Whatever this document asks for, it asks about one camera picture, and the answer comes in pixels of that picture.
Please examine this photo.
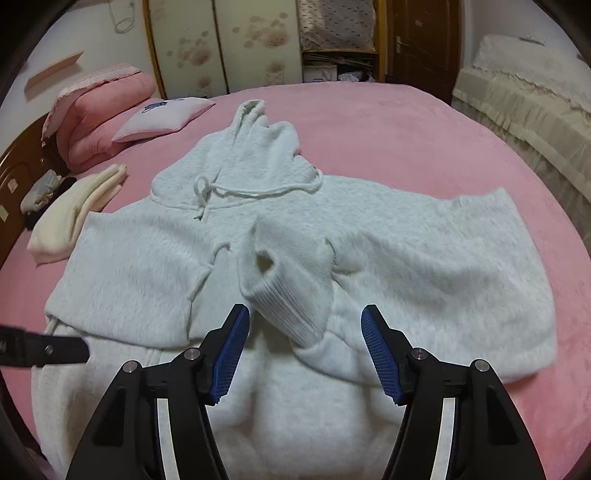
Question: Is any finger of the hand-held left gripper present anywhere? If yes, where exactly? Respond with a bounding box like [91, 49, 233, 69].
[0, 324, 91, 368]

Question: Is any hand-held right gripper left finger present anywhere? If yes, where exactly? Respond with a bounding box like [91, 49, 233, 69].
[65, 304, 252, 480]

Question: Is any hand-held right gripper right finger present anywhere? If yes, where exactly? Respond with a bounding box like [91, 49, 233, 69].
[360, 304, 548, 480]

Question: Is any light grey hoodie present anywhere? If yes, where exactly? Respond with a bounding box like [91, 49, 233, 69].
[32, 99, 559, 480]

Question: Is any small pile of clothes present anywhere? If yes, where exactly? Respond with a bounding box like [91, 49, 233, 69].
[21, 170, 77, 232]

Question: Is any folded cream garment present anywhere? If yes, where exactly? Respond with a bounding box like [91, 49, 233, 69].
[27, 164, 129, 266]

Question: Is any wooden headboard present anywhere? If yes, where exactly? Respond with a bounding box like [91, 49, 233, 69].
[0, 115, 70, 268]

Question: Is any pink bed blanket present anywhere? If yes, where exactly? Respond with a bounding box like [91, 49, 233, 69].
[0, 83, 591, 480]

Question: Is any folded pink quilt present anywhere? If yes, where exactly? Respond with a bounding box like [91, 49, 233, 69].
[41, 65, 158, 171]

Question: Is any cream covered sofa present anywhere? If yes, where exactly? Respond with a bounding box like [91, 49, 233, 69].
[451, 34, 591, 259]

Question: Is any floral door wardrobe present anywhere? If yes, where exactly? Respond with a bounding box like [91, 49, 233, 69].
[143, 0, 389, 100]

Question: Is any patterned storage bag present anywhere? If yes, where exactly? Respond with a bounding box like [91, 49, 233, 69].
[298, 0, 377, 51]

